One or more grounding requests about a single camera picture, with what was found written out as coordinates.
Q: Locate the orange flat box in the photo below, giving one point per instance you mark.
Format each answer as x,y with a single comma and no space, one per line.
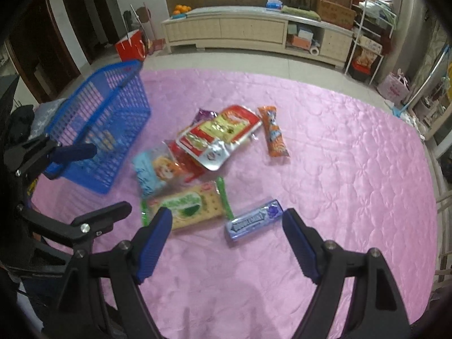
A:
298,42

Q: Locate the dark wooden door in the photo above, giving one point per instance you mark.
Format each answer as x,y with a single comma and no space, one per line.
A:
39,53

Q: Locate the purple snack packet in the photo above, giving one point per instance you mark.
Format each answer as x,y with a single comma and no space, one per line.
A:
204,114

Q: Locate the yellow white snack packet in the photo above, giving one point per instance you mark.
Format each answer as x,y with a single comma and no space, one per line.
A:
102,140

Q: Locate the blue white box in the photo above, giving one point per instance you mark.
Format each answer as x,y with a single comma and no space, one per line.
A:
273,4

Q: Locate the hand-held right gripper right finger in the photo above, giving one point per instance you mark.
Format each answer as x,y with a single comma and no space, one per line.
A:
300,245

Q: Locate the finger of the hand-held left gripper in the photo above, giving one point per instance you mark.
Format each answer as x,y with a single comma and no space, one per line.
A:
76,152
106,213

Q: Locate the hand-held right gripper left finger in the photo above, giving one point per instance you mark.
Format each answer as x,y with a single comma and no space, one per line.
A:
155,245

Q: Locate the green cushion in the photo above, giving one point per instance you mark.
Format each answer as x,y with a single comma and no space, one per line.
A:
300,12

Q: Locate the green cracker packet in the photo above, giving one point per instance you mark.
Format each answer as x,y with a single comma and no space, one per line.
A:
190,204

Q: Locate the pink gift bag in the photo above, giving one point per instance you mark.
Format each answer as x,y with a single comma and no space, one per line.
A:
393,88

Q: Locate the white metal rack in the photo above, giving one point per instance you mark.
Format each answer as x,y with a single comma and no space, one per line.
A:
356,31

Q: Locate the white tape roll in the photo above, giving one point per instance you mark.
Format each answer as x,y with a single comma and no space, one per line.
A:
315,51

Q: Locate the dark red box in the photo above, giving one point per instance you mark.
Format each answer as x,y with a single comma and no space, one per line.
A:
158,45

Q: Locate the purple chewing gum pack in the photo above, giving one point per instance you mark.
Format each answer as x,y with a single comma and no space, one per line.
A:
252,220

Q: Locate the red white tray snack packet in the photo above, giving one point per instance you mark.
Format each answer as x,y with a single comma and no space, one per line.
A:
219,130

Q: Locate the orange snack packet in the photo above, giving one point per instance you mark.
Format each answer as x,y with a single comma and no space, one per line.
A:
274,136

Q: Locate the orange printed bag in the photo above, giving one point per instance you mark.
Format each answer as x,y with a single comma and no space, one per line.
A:
365,58

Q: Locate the blue plastic mesh basket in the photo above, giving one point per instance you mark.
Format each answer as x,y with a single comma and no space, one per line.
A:
106,113

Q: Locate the brown cardboard box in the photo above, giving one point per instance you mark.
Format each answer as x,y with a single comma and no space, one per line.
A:
335,14

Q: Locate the beige TV cabinet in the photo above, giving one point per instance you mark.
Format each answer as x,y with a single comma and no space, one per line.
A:
229,30

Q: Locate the light blue cartoon snack packet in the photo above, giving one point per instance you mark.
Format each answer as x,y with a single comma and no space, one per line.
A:
152,174

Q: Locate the red paper bag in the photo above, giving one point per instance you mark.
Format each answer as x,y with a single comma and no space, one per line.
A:
130,47

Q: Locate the pile of oranges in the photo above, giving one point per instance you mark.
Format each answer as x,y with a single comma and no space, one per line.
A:
182,9

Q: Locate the pink quilted blanket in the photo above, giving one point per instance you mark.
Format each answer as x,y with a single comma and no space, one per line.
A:
317,155

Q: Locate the round brown board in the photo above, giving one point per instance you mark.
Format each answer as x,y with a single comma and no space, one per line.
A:
144,15

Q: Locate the grey patterned cloth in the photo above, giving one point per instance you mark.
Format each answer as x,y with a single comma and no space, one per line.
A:
47,114

